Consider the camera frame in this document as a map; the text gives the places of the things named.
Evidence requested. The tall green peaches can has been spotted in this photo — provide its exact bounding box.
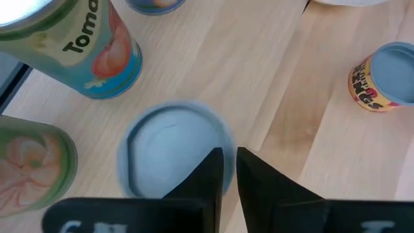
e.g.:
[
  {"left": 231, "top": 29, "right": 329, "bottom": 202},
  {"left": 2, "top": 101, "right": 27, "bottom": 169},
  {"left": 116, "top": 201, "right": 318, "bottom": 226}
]
[{"left": 124, "top": 0, "right": 188, "bottom": 16}]

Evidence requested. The short yellow pineapple rings can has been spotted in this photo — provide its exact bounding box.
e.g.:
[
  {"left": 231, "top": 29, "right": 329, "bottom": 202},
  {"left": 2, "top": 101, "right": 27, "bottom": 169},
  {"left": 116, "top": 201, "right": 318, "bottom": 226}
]
[{"left": 347, "top": 41, "right": 414, "bottom": 113}]

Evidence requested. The black aluminium rig frame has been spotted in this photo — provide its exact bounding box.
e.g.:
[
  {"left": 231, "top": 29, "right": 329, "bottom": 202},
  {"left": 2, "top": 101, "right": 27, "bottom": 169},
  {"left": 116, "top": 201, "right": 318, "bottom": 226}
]
[{"left": 0, "top": 63, "right": 34, "bottom": 115}]

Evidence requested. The tall green orange can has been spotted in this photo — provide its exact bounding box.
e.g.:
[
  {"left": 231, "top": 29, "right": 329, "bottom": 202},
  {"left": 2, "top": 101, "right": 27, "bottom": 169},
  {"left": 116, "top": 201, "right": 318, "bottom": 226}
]
[{"left": 0, "top": 115, "right": 79, "bottom": 218}]

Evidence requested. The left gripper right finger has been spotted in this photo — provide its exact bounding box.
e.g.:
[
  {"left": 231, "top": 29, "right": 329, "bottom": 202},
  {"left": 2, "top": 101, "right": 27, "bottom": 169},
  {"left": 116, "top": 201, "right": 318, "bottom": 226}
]
[{"left": 236, "top": 146, "right": 328, "bottom": 233}]

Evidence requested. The pink diced tomatoes can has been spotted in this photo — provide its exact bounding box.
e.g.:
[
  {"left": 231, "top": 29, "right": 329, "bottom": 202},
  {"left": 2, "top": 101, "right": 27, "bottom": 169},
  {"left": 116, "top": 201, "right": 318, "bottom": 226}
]
[{"left": 116, "top": 99, "right": 237, "bottom": 200}]

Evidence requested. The clear plastic bowl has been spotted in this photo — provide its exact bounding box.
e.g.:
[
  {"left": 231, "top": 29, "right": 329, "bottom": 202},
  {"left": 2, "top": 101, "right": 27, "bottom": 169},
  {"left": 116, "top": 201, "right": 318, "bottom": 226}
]
[{"left": 312, "top": 0, "right": 392, "bottom": 8}]

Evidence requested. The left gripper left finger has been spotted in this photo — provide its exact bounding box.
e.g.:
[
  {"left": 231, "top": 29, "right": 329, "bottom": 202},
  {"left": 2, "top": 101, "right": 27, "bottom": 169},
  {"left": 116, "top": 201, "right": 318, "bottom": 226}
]
[{"left": 161, "top": 147, "right": 224, "bottom": 233}]

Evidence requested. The wooden shelf black metal frame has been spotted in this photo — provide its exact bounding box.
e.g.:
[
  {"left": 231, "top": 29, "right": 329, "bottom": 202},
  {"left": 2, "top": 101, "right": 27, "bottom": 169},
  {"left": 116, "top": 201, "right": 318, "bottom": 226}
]
[{"left": 0, "top": 0, "right": 312, "bottom": 233}]

